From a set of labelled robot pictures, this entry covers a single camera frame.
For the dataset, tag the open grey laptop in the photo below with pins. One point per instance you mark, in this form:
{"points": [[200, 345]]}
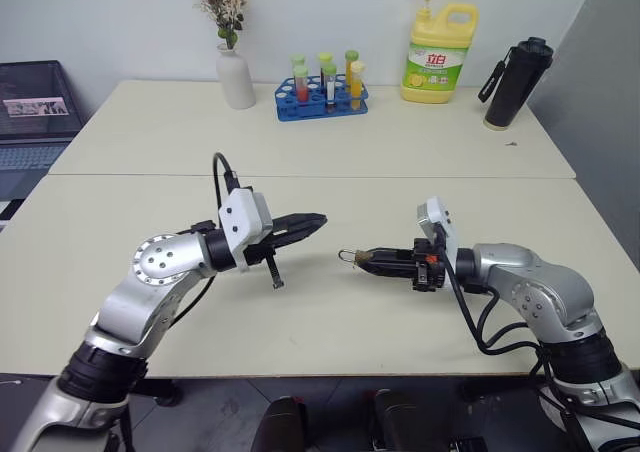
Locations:
{"points": [[30, 122]]}

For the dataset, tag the dark rounded shape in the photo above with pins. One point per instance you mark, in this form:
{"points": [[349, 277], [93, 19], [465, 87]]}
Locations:
{"points": [[280, 427], [397, 422]]}

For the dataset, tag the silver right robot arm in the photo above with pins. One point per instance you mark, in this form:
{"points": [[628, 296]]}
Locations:
{"points": [[545, 292]]}

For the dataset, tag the brass padlock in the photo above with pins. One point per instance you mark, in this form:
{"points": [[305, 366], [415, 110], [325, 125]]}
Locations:
{"points": [[361, 258]]}

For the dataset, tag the yellow-capped tube, orange liquid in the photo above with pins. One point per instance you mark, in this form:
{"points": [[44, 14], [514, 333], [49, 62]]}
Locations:
{"points": [[357, 84]]}

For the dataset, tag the green-capped tube, short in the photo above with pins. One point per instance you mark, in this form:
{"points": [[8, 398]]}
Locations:
{"points": [[298, 60]]}

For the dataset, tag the yellow dish soap pump bottle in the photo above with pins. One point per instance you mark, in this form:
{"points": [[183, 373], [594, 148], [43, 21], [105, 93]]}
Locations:
{"points": [[435, 57]]}

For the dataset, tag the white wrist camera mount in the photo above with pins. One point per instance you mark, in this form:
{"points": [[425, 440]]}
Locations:
{"points": [[240, 217], [442, 224]]}

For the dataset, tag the black table leg base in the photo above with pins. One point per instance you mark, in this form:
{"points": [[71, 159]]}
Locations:
{"points": [[160, 389]]}

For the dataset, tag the green-capped tube, red liquid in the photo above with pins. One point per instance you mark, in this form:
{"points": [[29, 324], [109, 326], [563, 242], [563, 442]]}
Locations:
{"points": [[301, 84]]}

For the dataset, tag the green-capped tube, dark liquid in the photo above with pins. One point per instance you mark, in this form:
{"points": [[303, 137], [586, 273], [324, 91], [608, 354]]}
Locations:
{"points": [[324, 67]]}

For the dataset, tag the green-capped tube, orange liquid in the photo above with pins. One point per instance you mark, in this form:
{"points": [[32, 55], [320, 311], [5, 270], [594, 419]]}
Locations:
{"points": [[351, 64]]}

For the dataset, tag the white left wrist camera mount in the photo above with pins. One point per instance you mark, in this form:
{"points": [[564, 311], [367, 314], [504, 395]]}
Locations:
{"points": [[240, 217]]}

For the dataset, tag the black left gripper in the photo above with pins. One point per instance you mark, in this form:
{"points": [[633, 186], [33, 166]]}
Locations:
{"points": [[260, 252]]}

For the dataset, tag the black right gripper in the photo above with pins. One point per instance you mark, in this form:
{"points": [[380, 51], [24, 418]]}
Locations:
{"points": [[426, 269]]}

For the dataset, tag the blue test tube rack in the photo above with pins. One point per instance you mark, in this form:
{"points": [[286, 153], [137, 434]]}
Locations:
{"points": [[320, 107]]}

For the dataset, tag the dried flower bouquet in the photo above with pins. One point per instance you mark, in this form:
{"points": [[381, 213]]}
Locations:
{"points": [[220, 2]]}

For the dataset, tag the green-capped tube, white label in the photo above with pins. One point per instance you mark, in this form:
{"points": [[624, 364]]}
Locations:
{"points": [[330, 87]]}

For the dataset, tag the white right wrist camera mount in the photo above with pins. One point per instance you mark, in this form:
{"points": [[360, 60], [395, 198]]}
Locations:
{"points": [[442, 224]]}

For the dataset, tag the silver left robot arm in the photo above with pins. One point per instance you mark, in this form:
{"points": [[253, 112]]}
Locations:
{"points": [[150, 292]]}

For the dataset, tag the white ceramic vase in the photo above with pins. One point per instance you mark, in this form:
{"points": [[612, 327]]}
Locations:
{"points": [[235, 79]]}

